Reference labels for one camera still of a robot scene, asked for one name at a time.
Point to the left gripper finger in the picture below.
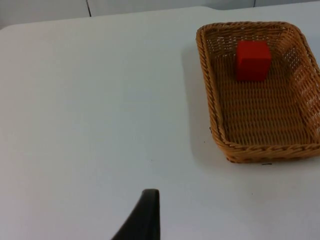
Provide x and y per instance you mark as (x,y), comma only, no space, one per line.
(145,220)

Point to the pale brown wicker basket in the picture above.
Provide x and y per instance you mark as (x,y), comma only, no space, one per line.
(260,117)

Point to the red cube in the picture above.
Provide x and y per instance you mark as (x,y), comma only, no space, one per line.
(253,61)

